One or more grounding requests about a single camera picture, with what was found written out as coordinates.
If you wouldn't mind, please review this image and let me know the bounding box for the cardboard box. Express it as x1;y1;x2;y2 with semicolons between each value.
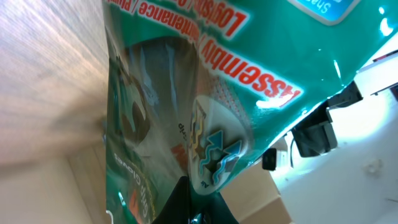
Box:
221;162;294;224

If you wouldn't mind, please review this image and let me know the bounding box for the green 3M glove package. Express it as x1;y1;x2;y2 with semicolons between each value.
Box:
103;0;397;223

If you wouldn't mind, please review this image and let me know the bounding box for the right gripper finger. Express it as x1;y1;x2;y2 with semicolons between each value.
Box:
153;176;238;224

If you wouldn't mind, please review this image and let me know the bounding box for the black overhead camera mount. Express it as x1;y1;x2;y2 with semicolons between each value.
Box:
261;82;363;171

